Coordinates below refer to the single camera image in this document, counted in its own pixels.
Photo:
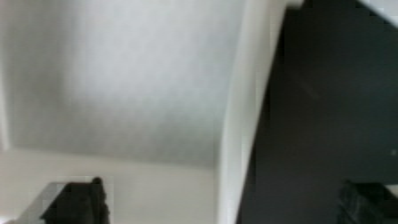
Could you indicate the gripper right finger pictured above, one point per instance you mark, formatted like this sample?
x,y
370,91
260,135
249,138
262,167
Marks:
x,y
366,204

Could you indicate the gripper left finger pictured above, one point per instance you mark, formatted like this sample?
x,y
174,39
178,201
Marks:
x,y
79,206

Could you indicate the white drawer box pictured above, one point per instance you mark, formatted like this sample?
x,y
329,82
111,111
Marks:
x,y
134,77

